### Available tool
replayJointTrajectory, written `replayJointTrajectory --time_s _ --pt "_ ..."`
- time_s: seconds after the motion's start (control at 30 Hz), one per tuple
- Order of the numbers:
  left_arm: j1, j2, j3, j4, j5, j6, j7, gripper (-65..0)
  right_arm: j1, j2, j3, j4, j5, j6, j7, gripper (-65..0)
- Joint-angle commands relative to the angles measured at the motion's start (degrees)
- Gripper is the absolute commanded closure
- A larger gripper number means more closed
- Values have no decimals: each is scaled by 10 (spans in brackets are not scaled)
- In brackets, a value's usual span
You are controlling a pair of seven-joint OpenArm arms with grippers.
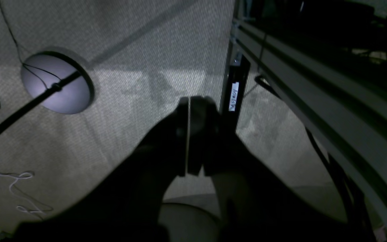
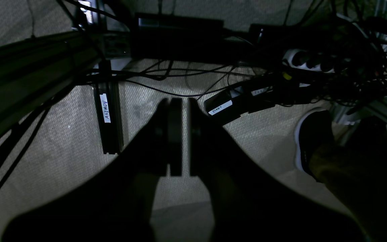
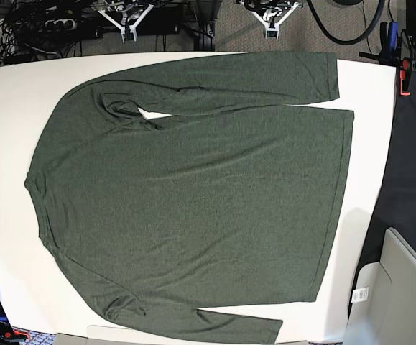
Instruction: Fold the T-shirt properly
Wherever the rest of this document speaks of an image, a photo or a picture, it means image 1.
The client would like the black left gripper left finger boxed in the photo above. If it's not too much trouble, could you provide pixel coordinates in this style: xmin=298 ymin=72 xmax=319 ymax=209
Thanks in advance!
xmin=79 ymin=97 xmax=189 ymax=242

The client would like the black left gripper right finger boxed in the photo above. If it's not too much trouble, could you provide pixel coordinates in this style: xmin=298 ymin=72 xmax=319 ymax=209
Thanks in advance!
xmin=189 ymin=96 xmax=315 ymax=242

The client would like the black lamp pole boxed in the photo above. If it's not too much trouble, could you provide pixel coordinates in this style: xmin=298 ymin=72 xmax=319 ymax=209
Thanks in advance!
xmin=0 ymin=71 xmax=83 ymax=135

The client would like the white thin cable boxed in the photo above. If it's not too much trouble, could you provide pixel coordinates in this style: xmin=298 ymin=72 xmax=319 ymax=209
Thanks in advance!
xmin=0 ymin=154 xmax=53 ymax=220

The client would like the aluminium frame rail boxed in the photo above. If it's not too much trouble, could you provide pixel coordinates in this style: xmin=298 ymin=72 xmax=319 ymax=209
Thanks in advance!
xmin=230 ymin=18 xmax=387 ymax=225

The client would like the round lamp base plate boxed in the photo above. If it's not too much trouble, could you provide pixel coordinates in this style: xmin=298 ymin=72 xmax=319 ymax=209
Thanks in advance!
xmin=20 ymin=51 xmax=95 ymax=115

